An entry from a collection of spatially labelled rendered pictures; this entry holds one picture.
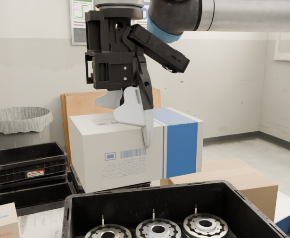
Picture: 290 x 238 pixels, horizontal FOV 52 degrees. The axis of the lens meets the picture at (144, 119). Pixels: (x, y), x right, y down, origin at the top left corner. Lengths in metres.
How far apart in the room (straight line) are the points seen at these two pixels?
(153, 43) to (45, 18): 2.61
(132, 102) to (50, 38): 2.64
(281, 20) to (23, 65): 2.64
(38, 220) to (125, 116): 0.72
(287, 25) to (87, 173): 0.46
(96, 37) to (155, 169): 0.22
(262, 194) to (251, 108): 3.30
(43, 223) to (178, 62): 0.75
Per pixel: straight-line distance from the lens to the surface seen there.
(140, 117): 0.43
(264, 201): 0.98
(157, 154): 0.47
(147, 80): 0.43
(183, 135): 0.48
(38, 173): 1.90
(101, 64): 0.44
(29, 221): 1.09
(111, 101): 0.54
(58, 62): 3.06
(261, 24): 0.63
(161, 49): 0.48
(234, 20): 0.60
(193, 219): 0.75
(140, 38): 0.47
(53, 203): 1.83
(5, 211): 1.02
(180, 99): 3.55
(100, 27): 0.45
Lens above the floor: 1.26
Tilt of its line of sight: 14 degrees down
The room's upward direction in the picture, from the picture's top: straight up
